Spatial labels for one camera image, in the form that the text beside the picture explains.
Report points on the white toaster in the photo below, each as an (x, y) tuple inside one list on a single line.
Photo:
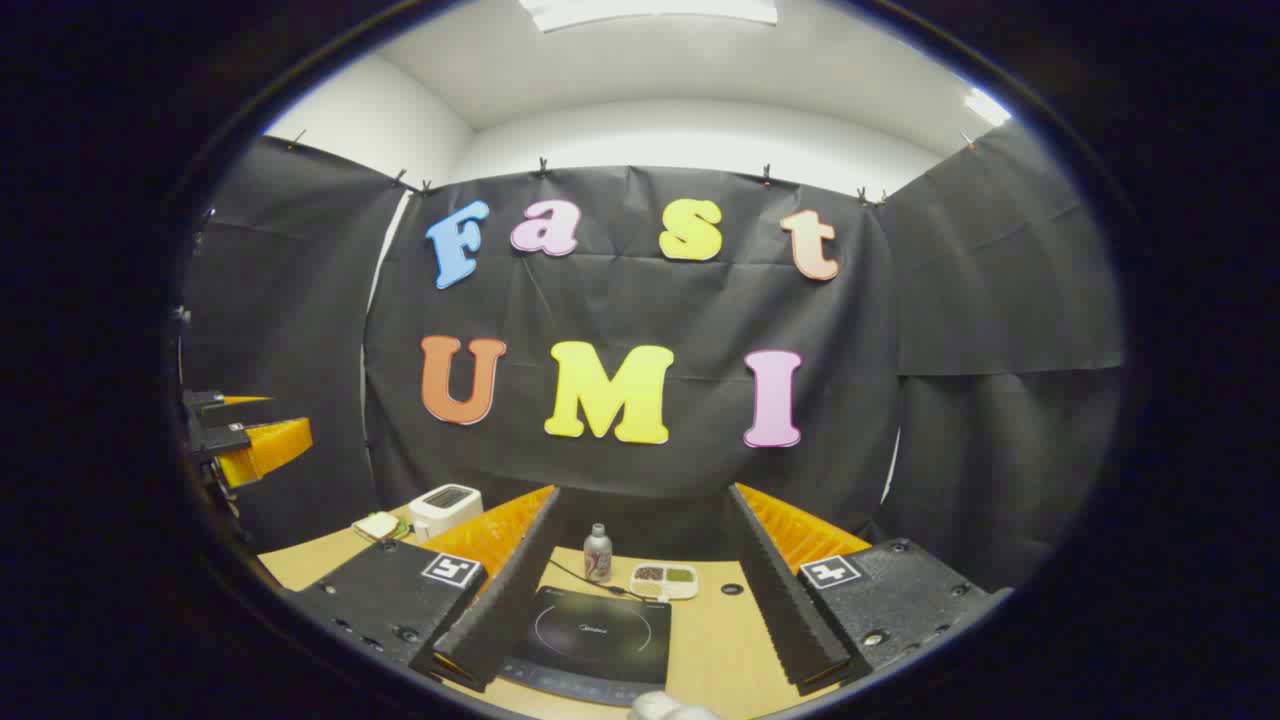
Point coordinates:
[(445, 510)]

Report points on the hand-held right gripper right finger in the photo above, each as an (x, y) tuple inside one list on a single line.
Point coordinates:
[(780, 590)]

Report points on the white divided dish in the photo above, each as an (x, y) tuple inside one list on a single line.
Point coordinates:
[(664, 592)]

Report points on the small ceiling light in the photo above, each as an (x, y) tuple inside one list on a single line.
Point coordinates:
[(988, 106)]

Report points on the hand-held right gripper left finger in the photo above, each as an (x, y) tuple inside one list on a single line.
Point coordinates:
[(515, 590)]

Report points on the large ceiling light panel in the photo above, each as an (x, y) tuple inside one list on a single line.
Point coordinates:
[(650, 10)]

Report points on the sandwich with lettuce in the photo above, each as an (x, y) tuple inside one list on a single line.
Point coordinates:
[(377, 524)]

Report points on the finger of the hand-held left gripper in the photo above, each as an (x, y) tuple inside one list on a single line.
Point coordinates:
[(265, 445), (215, 400)]

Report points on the white rectangular plate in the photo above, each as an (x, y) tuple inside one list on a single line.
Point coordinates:
[(358, 533)]

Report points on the black induction cooktop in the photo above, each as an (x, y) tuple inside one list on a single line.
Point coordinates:
[(600, 630)]

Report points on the silver bottle with colourful label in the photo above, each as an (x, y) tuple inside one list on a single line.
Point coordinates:
[(598, 560)]

